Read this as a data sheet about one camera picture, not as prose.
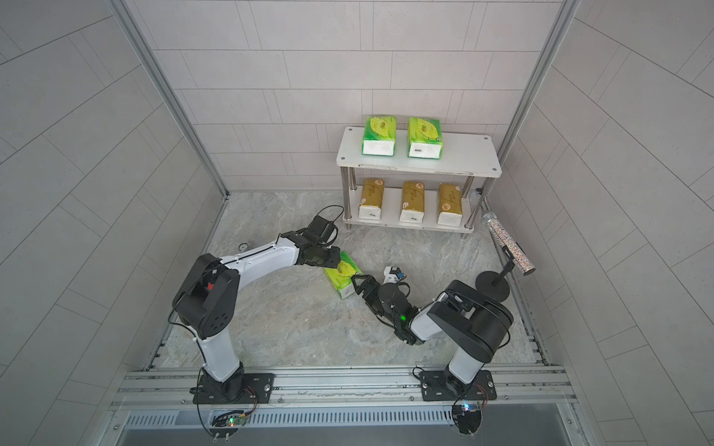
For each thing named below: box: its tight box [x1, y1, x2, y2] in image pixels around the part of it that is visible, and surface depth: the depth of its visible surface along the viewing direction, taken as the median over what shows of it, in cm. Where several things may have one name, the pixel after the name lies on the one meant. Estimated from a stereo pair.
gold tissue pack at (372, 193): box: [357, 178, 386, 221], surface depth 100 cm
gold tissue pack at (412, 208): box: [399, 181, 425, 224], surface depth 99 cm
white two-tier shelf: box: [335, 125, 503, 236], surface depth 85 cm
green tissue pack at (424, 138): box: [407, 117, 445, 160], surface depth 81 cm
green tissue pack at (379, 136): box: [361, 115, 397, 158], surface depth 81 cm
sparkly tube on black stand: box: [475, 210, 536, 302], surface depth 80 cm
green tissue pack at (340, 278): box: [323, 250, 363, 300], surface depth 87 cm
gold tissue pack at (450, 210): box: [436, 183, 463, 227], surface depth 99 cm
